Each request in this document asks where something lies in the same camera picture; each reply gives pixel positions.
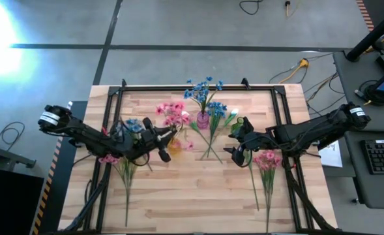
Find grey desk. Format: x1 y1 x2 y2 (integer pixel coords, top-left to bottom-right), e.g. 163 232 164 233
344 130 384 210
333 50 384 131

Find black cabinet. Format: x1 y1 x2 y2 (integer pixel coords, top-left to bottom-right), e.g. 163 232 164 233
0 166 46 235

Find orange black hazard tape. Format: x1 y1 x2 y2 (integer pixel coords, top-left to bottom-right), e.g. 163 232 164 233
356 0 375 32

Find coiled black desk cable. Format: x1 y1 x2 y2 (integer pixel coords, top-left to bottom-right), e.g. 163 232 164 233
354 80 384 107

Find yellow plug with cable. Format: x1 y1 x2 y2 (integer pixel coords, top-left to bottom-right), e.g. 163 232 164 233
269 57 310 84

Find pink artificial flower bunch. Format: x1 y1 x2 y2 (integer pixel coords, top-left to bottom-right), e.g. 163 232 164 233
97 155 139 228
253 149 283 233
155 101 195 151

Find pink glass vase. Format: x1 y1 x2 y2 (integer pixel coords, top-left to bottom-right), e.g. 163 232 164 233
196 110 211 130

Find grey metal stand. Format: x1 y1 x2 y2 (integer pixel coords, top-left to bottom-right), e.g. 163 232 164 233
0 130 38 170

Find black metal table frame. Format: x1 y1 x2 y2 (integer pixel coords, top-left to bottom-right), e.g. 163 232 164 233
61 78 339 234

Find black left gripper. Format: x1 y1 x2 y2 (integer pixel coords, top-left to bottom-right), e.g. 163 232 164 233
131 116 179 163

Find black floor cables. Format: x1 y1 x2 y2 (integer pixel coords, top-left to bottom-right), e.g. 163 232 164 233
304 72 346 117

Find white paper sheet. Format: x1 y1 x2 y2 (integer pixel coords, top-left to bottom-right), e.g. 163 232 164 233
318 140 344 168

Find black computer keyboard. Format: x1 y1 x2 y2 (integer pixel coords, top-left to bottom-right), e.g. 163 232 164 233
362 139 384 176

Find yellow glass vase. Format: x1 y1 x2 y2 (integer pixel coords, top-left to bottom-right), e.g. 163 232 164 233
167 138 183 156

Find black hazard-striped floor mat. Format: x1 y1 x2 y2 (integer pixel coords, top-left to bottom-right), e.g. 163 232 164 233
31 100 90 235

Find black diagonal pole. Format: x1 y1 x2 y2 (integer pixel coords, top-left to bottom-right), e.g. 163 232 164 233
345 5 384 63

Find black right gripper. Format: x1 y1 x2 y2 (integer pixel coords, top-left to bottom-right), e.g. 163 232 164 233
223 116 271 166

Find green glass vase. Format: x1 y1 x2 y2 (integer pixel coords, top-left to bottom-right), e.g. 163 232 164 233
230 116 244 134

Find blue artificial flower bunch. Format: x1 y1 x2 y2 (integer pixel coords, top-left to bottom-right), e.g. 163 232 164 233
206 101 228 159
125 117 154 172
183 76 225 115

